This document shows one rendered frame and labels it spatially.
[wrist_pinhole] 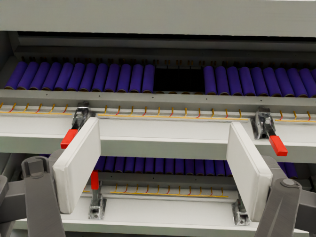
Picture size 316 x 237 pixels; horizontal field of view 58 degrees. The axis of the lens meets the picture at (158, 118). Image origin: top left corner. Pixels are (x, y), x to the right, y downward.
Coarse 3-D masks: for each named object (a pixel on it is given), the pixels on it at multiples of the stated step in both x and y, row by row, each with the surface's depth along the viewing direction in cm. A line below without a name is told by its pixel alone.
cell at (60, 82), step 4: (64, 64) 50; (68, 64) 49; (72, 64) 50; (64, 68) 49; (68, 68) 49; (72, 68) 50; (64, 72) 48; (68, 72) 48; (60, 76) 48; (64, 76) 48; (68, 76) 48; (60, 80) 47; (64, 80) 47; (68, 80) 48; (56, 84) 46; (60, 84) 46; (64, 84) 47; (60, 88) 46; (64, 88) 46
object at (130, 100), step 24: (0, 96) 44; (24, 96) 44; (48, 96) 44; (72, 96) 44; (96, 96) 44; (120, 96) 44; (144, 96) 44; (168, 96) 44; (192, 96) 44; (216, 96) 44; (240, 96) 44; (264, 96) 44; (288, 120) 42
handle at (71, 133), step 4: (80, 116) 41; (76, 120) 41; (80, 120) 41; (76, 124) 40; (80, 124) 40; (72, 128) 39; (76, 128) 39; (68, 132) 38; (72, 132) 38; (76, 132) 38; (68, 136) 37; (72, 136) 37; (64, 140) 36; (68, 140) 36; (64, 144) 35; (68, 144) 35; (64, 148) 36
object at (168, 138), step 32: (0, 64) 51; (96, 64) 53; (0, 128) 43; (32, 128) 43; (64, 128) 43; (128, 128) 43; (160, 128) 43; (192, 128) 43; (224, 128) 43; (288, 128) 43; (288, 160) 44
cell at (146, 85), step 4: (148, 64) 49; (144, 68) 50; (148, 68) 49; (152, 68) 49; (144, 72) 49; (148, 72) 48; (152, 72) 48; (144, 76) 48; (148, 76) 47; (152, 76) 48; (144, 80) 47; (148, 80) 47; (152, 80) 47; (144, 84) 46; (148, 84) 46; (152, 84) 47; (144, 88) 46; (148, 88) 45; (152, 88) 46; (152, 92) 46
